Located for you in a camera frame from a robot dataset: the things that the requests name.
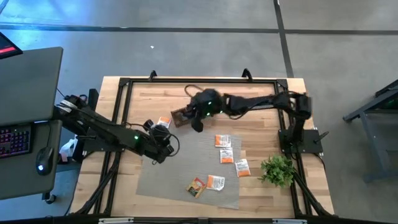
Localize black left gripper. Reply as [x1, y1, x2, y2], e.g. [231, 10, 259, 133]
[142, 119, 175, 165]

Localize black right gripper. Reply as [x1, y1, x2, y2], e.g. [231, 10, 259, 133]
[182, 88, 224, 134]

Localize wooden three-compartment organizer box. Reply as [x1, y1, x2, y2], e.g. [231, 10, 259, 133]
[170, 106, 195, 128]

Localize orange and white tea bag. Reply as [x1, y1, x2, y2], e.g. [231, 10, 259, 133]
[234, 158, 252, 179]
[215, 134, 233, 148]
[205, 174, 226, 192]
[219, 147, 234, 165]
[157, 116, 172, 129]

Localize yellow and red tea bag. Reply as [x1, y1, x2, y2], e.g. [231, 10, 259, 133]
[185, 177, 207, 199]

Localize grey woven placemat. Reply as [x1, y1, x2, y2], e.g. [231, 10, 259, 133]
[136, 128, 243, 210]

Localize small black upright box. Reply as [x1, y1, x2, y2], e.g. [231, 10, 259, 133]
[88, 88, 100, 108]

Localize white plastic bag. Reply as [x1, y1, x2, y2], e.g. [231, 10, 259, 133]
[58, 136, 78, 164]

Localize small green artificial plant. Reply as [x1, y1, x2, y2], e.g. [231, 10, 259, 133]
[259, 154, 296, 189]

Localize black computer mouse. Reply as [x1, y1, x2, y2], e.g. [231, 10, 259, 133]
[35, 146, 55, 176]

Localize black caster wheel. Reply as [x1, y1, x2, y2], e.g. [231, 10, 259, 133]
[42, 192, 57, 205]

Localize large grey flat panel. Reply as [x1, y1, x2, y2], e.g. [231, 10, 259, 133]
[0, 46, 64, 127]

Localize grey office desk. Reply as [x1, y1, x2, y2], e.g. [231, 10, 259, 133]
[0, 119, 63, 200]

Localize backlit black keyboard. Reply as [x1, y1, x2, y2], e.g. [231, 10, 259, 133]
[0, 124, 34, 159]

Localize dark metal cart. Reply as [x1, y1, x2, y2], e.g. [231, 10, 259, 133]
[343, 79, 398, 182]

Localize screen with red bar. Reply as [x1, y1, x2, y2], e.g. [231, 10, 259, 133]
[0, 30, 23, 60]

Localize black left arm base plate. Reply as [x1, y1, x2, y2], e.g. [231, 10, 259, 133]
[81, 133, 125, 153]

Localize white strip bracket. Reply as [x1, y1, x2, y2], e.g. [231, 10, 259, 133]
[272, 218, 308, 224]
[98, 217, 134, 224]

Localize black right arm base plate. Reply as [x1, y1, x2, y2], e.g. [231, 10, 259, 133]
[278, 128, 330, 155]

